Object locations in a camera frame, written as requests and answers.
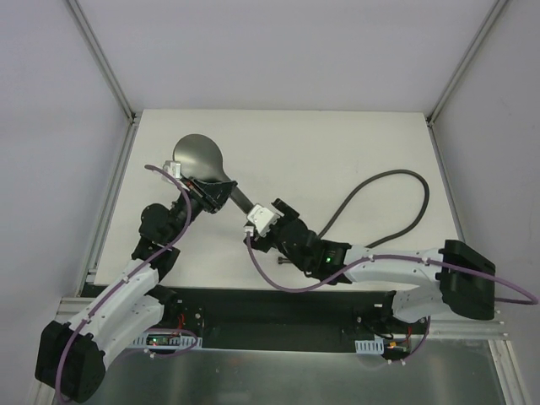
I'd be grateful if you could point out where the grey shower head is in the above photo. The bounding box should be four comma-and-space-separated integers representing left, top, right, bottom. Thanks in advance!
172, 133, 254, 214

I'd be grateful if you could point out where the dark grey flexible hose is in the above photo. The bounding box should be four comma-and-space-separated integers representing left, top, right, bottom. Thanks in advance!
277, 169, 431, 267

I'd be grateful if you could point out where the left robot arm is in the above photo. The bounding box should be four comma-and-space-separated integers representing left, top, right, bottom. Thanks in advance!
35, 178, 236, 403

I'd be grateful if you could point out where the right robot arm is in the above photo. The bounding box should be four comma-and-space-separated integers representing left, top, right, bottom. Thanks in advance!
245, 199, 495, 333

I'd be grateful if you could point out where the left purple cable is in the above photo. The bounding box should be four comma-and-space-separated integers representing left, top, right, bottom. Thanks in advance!
52, 164, 195, 404

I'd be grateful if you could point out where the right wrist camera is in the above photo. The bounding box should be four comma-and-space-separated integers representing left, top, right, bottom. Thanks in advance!
244, 203, 281, 238

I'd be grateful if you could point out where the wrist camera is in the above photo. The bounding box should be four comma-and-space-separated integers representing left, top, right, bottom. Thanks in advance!
244, 203, 281, 238
162, 160, 182, 183

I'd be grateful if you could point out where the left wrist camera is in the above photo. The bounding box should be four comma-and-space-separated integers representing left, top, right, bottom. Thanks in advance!
162, 160, 182, 183

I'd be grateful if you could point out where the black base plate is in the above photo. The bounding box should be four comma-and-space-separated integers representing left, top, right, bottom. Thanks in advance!
148, 286, 427, 353

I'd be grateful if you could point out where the left aluminium frame post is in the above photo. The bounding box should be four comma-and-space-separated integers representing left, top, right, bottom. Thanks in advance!
63, 0, 138, 124

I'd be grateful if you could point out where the aluminium frame post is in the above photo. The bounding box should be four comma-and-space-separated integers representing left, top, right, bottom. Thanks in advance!
426, 0, 511, 127
63, 0, 138, 124

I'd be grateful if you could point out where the right white cable duct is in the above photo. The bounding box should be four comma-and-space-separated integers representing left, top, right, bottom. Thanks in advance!
354, 337, 410, 355

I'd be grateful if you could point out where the white cable duct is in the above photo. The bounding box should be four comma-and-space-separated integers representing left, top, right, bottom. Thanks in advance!
354, 337, 410, 355
127, 332, 203, 350

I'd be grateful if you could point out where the left white cable duct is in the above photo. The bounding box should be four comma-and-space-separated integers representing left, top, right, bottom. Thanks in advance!
127, 332, 203, 350

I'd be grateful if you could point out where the right aluminium frame post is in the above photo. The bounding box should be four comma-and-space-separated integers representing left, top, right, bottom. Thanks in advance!
426, 0, 511, 127

